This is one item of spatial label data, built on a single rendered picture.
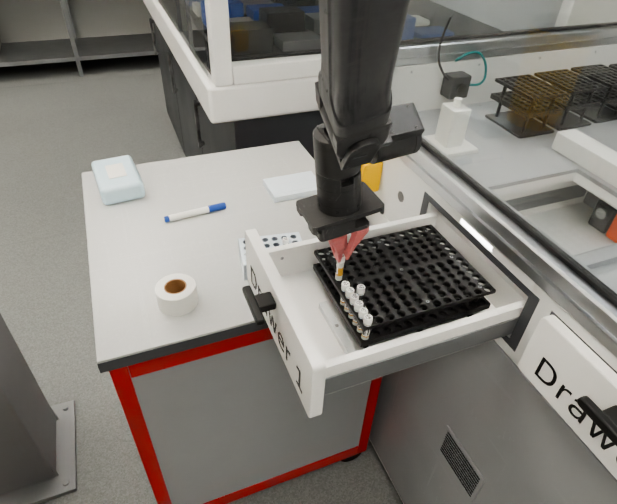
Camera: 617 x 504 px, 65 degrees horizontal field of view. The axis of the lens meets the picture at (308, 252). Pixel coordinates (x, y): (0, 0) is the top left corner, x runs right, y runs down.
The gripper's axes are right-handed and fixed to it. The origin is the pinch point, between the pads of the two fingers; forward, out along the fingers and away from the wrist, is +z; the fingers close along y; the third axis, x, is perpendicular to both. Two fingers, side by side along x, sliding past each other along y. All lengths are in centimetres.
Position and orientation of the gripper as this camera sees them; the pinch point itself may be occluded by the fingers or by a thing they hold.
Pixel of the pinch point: (341, 254)
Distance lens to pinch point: 69.5
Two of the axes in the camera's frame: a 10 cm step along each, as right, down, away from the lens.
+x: -3.7, -6.1, 7.0
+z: 0.7, 7.4, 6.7
